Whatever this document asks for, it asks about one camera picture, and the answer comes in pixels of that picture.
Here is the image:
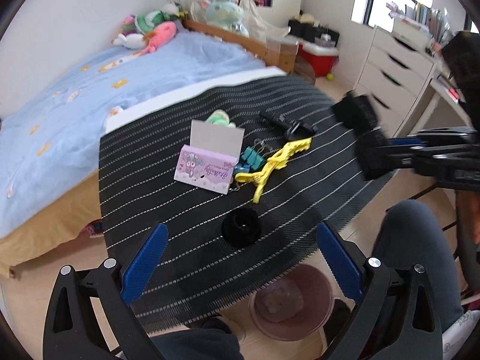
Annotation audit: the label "tan bed skirt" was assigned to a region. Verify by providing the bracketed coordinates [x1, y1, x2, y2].
[1, 172, 101, 278]

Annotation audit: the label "green striped plush toy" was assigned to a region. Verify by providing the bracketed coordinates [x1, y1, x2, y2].
[134, 10, 177, 35]

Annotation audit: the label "red cooler box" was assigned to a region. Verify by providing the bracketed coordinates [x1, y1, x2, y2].
[298, 41, 339, 77]

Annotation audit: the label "books on desk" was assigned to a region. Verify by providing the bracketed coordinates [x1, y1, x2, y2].
[385, 2, 454, 55]

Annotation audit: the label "wooden bed frame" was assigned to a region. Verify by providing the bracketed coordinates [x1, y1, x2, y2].
[182, 19, 296, 74]

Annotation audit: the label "white drawer cabinet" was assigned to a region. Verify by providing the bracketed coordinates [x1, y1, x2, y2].
[354, 28, 436, 137]

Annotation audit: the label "yellow plastic clip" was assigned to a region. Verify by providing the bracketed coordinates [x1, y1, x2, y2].
[234, 137, 312, 204]

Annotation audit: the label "black white-striped table mat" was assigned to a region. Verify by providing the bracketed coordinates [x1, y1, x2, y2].
[99, 76, 390, 333]

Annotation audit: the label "teal binder clip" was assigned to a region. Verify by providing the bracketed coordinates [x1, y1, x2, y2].
[240, 146, 265, 172]

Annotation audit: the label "light blue bed blanket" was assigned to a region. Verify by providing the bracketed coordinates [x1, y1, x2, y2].
[1, 32, 264, 236]

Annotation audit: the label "large teal unicorn plush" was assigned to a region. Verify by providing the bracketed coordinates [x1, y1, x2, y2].
[199, 0, 250, 38]

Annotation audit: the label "black clip tool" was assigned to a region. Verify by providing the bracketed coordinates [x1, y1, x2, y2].
[259, 110, 317, 141]

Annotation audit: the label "pink fish plush toy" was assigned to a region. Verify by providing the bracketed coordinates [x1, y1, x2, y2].
[135, 21, 177, 55]

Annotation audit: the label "black round lid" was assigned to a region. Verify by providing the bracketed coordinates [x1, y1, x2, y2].
[220, 207, 263, 250]

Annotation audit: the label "pink waste bin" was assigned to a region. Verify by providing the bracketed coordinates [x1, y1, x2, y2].
[249, 264, 335, 341]

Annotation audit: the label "toy blocks under bed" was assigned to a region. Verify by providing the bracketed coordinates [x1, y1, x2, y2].
[81, 219, 103, 238]

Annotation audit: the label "white tote bag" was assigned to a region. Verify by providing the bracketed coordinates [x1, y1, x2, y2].
[239, 0, 290, 42]

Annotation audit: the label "white bunny plush toy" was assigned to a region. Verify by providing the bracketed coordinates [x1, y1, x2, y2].
[112, 33, 146, 50]

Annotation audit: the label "purple cartoon card box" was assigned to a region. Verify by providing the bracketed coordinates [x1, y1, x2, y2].
[174, 119, 244, 195]

